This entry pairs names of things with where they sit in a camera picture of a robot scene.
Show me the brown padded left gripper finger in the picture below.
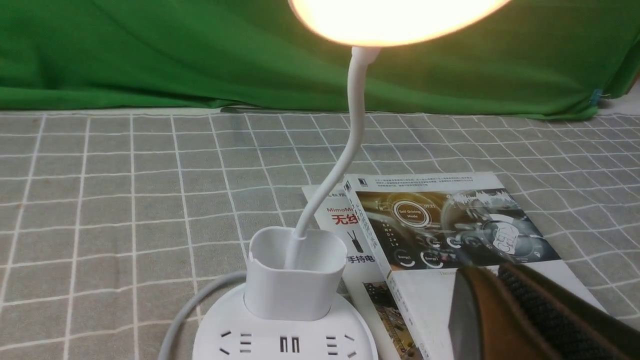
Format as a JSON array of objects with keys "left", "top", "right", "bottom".
[{"left": 448, "top": 263, "right": 640, "bottom": 360}]

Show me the white desk lamp with socket base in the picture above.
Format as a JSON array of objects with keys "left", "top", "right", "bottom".
[{"left": 192, "top": 0, "right": 513, "bottom": 360}]

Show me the white self-driving textbook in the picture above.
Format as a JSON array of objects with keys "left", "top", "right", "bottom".
[{"left": 342, "top": 172, "right": 602, "bottom": 360}]

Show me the thin white magazine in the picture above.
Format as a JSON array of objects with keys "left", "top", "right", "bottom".
[{"left": 315, "top": 186, "right": 423, "bottom": 360}]

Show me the blue binder clip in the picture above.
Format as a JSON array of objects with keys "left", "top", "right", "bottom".
[{"left": 589, "top": 88, "right": 610, "bottom": 106}]

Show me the green backdrop cloth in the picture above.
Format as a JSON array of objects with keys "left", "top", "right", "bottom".
[{"left": 0, "top": 0, "right": 640, "bottom": 120}]

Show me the grey checked tablecloth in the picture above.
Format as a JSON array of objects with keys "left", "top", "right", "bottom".
[{"left": 0, "top": 111, "right": 640, "bottom": 360}]

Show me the white lamp power cable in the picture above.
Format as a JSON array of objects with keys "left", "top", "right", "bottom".
[{"left": 157, "top": 271, "right": 248, "bottom": 360}]

